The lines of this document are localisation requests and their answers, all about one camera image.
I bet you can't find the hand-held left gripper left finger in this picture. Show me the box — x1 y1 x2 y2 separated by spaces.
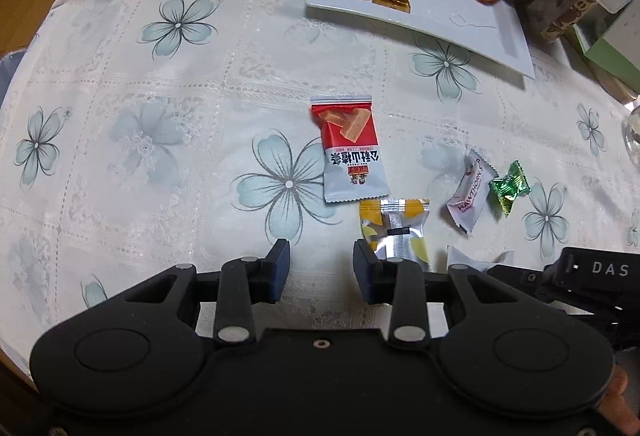
125 238 291 349

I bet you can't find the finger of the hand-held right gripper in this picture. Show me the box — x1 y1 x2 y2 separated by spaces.
487 264 551 297

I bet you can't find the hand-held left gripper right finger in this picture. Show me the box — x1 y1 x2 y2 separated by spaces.
352 240 506 349

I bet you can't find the white and green snack packet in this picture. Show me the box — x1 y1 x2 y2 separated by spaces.
446 245 516 273

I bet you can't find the yellow and silver snack packet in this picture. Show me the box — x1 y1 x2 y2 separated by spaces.
359 198 432 272

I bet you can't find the green foil candy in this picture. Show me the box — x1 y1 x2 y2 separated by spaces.
488 159 532 217

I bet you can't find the white snack packet pink print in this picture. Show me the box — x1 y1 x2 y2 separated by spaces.
445 148 487 237

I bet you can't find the red and white snack packet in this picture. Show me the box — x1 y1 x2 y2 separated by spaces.
310 96 392 204

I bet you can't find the person's right hand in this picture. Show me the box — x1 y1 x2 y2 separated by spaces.
597 363 630 436

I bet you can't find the white floral tablecloth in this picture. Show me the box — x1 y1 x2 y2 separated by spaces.
0 0 640 367

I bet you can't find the clear glass cup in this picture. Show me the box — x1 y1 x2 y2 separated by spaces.
622 101 640 157

